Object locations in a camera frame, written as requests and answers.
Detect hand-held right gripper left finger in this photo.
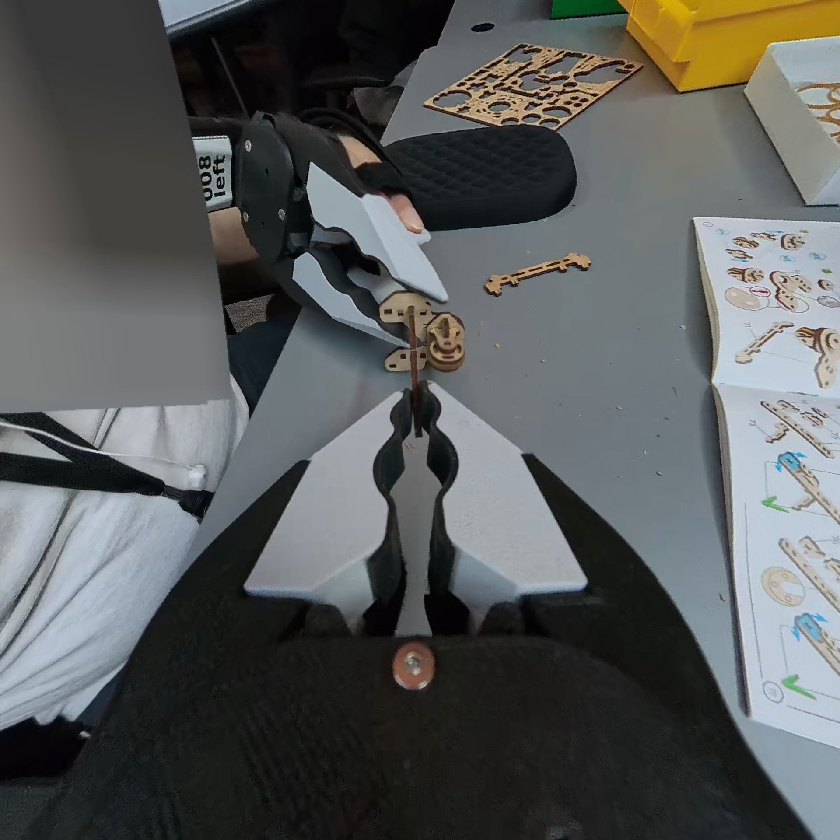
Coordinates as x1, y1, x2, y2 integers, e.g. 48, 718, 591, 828
243, 390, 413, 636

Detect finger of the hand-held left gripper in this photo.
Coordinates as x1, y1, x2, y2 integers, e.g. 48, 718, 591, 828
290, 244, 413, 347
306, 161, 450, 305

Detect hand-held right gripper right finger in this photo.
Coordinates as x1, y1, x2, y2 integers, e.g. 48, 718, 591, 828
422, 379, 589, 636

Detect wooden model assembly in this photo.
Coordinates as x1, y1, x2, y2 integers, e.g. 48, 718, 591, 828
379, 292, 467, 376

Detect thin wooden stick part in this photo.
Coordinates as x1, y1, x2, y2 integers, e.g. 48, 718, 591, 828
407, 314, 424, 439

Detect person's left forearm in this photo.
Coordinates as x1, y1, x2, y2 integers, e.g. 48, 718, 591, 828
207, 211, 263, 266

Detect person's left hand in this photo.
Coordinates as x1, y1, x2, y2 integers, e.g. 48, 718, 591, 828
338, 134, 427, 236

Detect person's dark trousers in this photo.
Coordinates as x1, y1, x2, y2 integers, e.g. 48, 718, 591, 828
223, 298, 309, 421

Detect punched-out wooden part sheet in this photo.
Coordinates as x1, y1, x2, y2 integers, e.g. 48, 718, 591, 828
423, 42, 645, 129

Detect notched wooden strip part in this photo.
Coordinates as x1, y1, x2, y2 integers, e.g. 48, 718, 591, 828
484, 252, 593, 296

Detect black office chair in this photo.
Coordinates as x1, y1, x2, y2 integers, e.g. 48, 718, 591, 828
289, 0, 460, 126

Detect assembly instruction booklet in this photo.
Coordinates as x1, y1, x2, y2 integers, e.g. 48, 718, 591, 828
692, 217, 840, 749

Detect person's white sweatshirt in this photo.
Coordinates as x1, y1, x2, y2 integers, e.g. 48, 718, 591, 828
0, 390, 250, 732

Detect green box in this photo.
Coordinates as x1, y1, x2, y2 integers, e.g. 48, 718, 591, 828
550, 0, 627, 19

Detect yellow plastic bin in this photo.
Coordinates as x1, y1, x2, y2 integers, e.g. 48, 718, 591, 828
617, 0, 840, 93

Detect white cardboard box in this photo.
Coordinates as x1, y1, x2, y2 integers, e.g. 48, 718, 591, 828
743, 36, 840, 207

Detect white cord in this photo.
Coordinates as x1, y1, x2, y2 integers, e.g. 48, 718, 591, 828
0, 420, 210, 490

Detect black strap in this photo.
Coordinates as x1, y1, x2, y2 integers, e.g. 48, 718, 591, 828
0, 412, 214, 522

